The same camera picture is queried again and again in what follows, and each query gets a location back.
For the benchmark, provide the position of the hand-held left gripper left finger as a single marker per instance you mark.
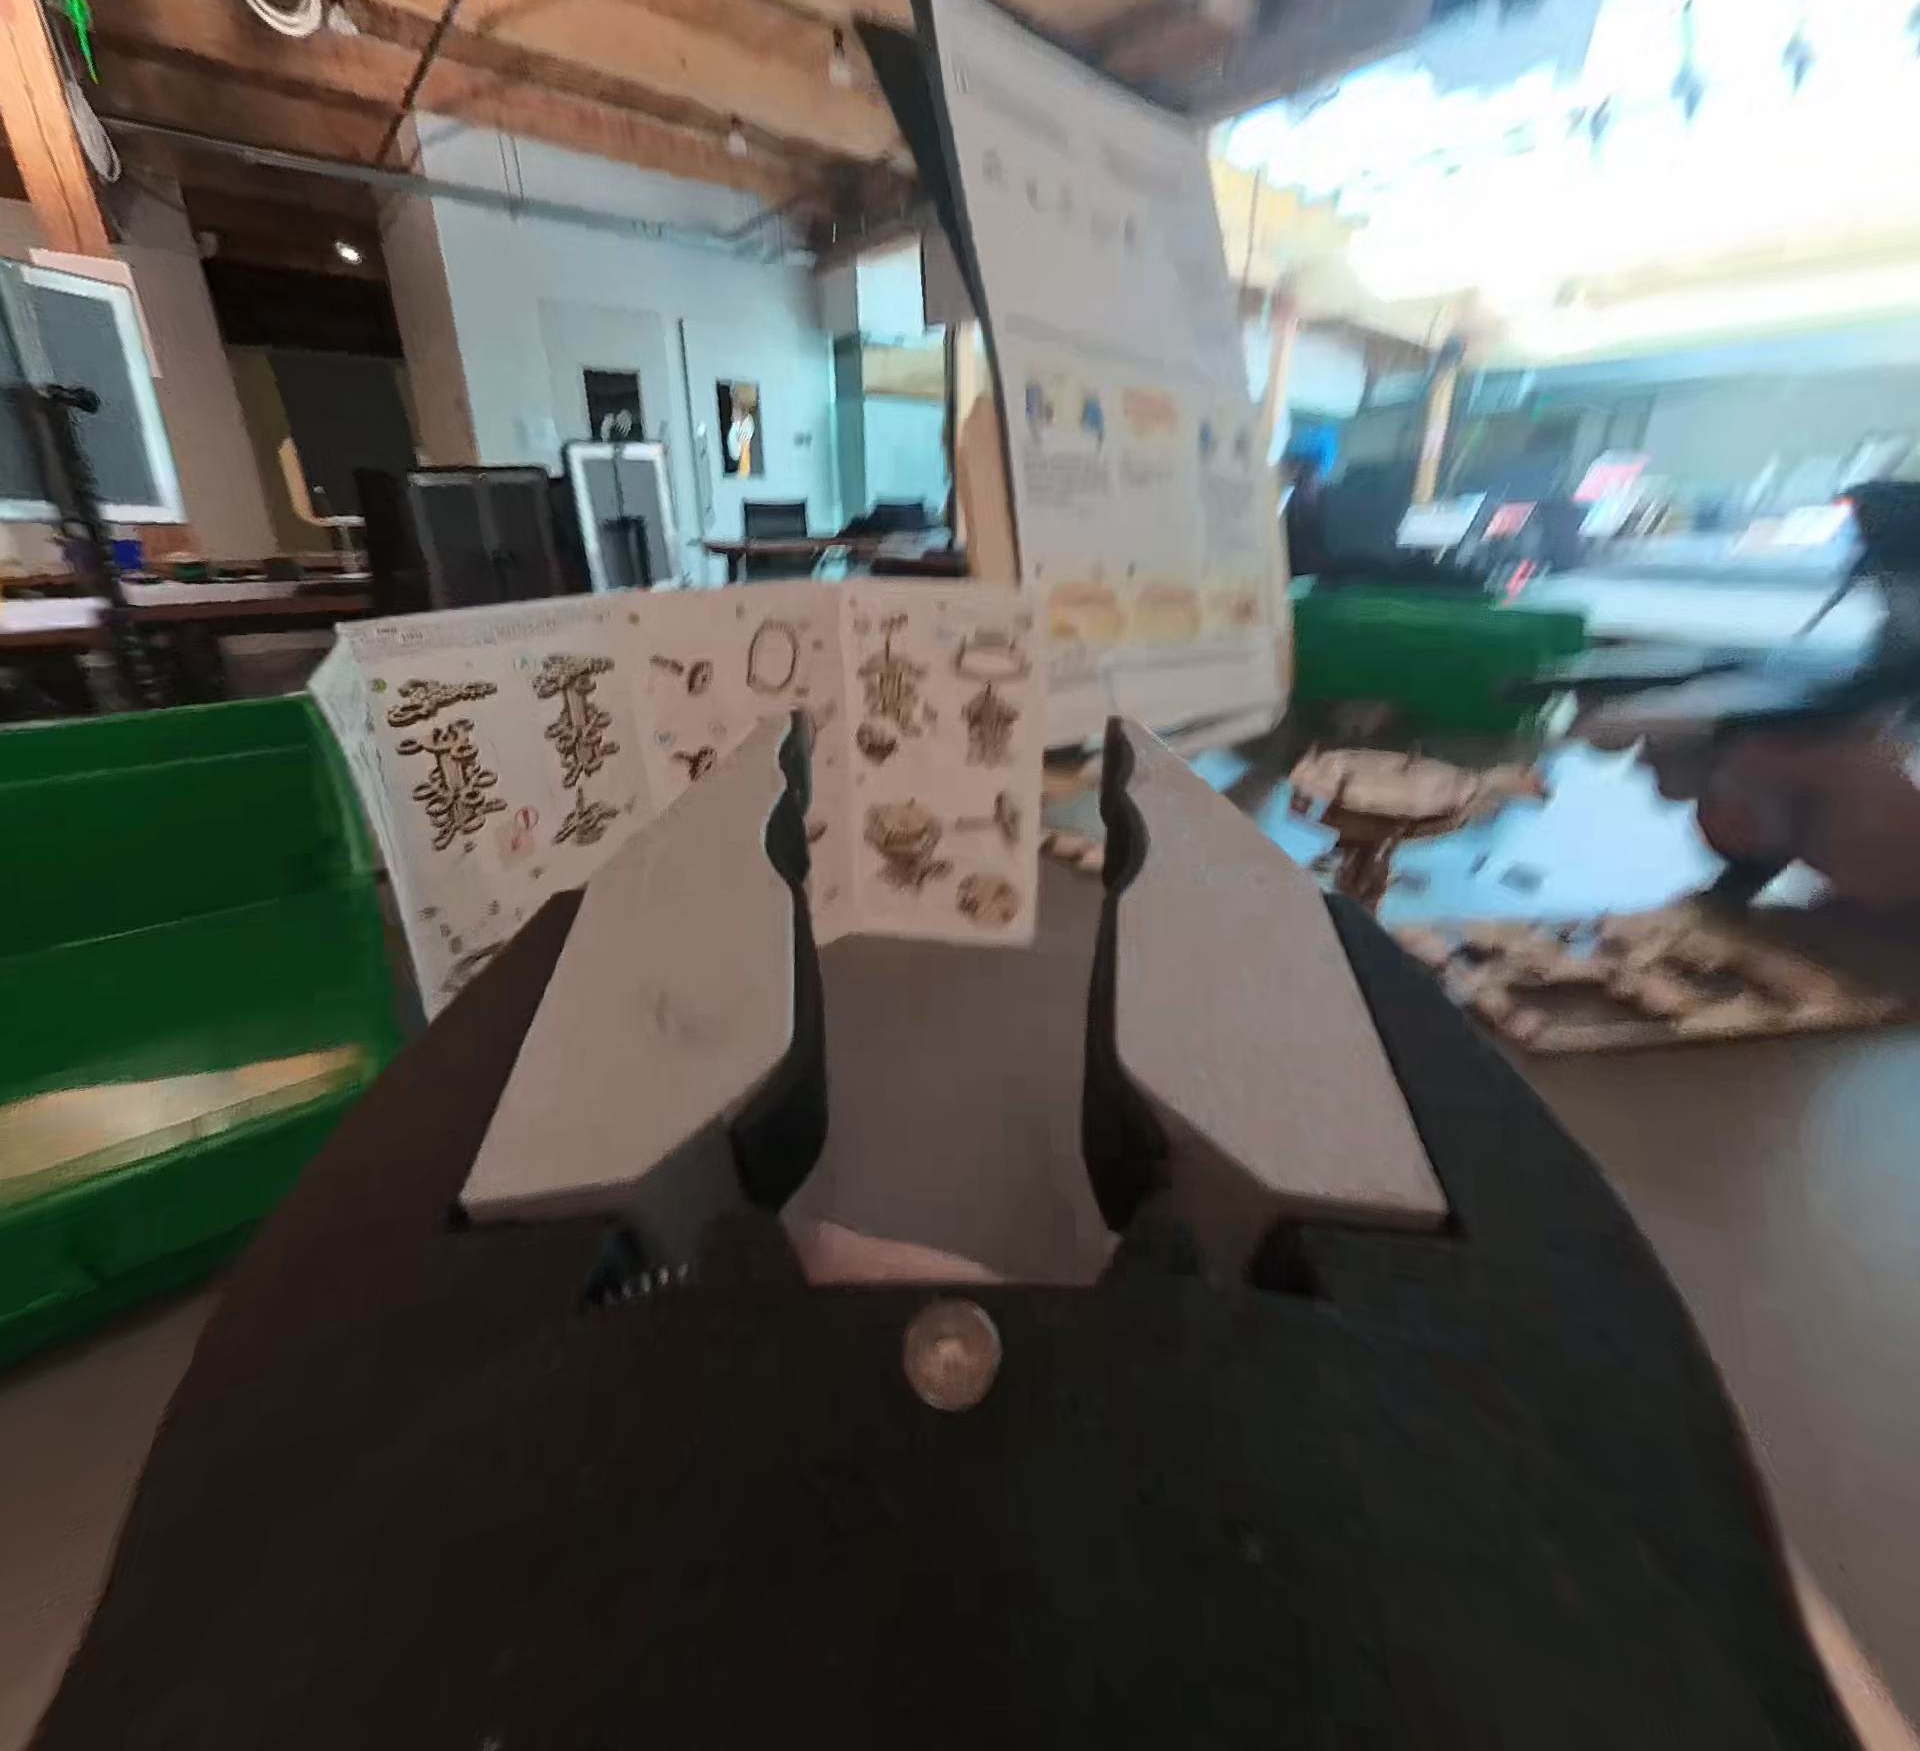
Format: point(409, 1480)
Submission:
point(630, 1031)

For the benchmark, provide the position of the white framed window panel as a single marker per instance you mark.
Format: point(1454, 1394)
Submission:
point(95, 399)

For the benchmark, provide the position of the white printed instruction sheets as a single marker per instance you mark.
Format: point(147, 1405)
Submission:
point(1110, 350)

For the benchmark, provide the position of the white framed board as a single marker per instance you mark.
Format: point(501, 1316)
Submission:
point(623, 507)

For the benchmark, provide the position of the folded assembly instruction leaflet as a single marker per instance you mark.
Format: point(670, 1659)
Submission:
point(449, 668)

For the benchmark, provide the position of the black cabinet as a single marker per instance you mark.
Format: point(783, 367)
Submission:
point(459, 541)

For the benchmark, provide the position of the instruction board on stand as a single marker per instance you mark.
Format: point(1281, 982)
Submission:
point(985, 492)

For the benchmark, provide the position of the green plastic bin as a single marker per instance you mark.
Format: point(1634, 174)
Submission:
point(168, 881)
point(1423, 657)

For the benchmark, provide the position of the wooden sheet with cloud cutouts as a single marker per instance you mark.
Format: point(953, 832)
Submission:
point(1649, 982)

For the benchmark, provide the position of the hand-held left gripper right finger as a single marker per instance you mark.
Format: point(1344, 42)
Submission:
point(1281, 1031)

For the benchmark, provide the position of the round wooden model assembly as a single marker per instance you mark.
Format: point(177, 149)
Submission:
point(1393, 794)

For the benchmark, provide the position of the person's right hand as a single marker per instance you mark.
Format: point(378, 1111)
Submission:
point(1797, 819)

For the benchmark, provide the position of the black tripod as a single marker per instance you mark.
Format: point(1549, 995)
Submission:
point(95, 541)

